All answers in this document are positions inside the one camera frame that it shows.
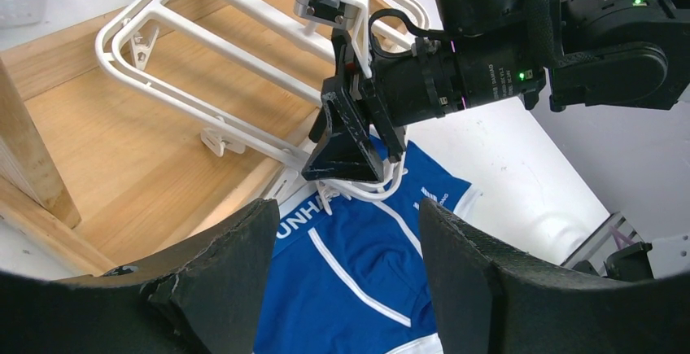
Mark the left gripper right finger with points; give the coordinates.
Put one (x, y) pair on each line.
(475, 311)

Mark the white plastic clip hanger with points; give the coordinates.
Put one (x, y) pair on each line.
(252, 89)

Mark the wooden hanger stand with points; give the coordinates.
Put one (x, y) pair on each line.
(95, 174)

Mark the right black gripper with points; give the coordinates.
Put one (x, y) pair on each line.
(431, 80)

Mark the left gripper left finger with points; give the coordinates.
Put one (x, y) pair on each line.
(201, 295)

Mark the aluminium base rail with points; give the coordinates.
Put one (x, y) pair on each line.
(616, 250)

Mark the blue boxer underwear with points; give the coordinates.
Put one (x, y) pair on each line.
(347, 276)

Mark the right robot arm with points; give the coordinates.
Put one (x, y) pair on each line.
(622, 53)

